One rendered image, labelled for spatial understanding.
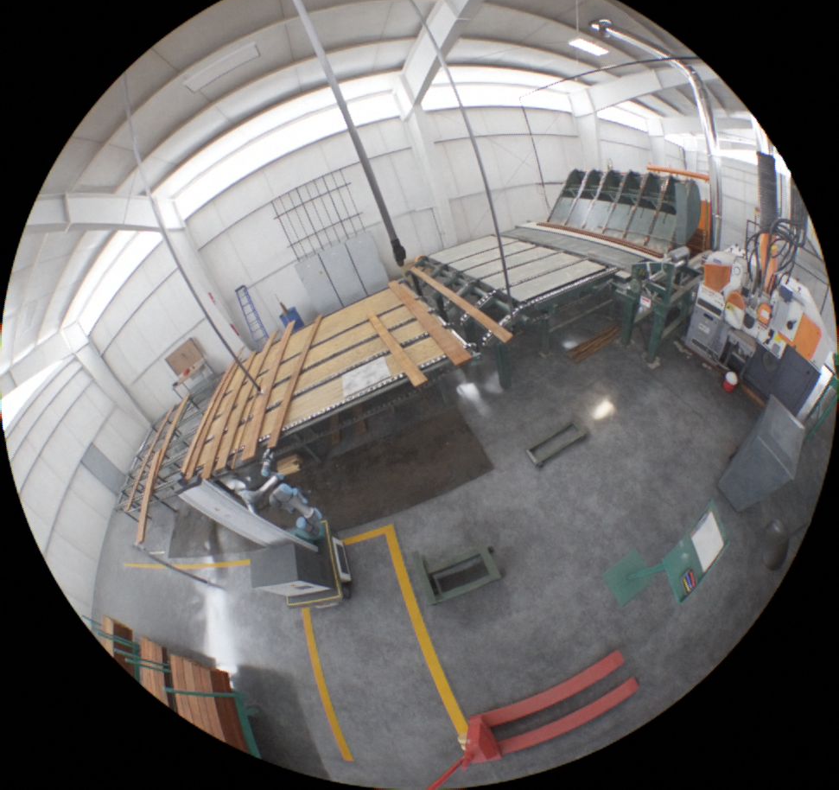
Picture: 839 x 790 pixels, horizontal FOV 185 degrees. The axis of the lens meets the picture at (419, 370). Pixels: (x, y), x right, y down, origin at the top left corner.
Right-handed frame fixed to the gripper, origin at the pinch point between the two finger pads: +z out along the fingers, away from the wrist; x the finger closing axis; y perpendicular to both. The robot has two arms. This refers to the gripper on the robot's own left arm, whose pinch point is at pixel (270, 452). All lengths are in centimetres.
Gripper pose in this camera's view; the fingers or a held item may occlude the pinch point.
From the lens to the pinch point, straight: 318.1
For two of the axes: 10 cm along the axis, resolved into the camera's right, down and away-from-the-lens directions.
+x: -3.0, -7.4, -6.0
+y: 9.4, -3.2, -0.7
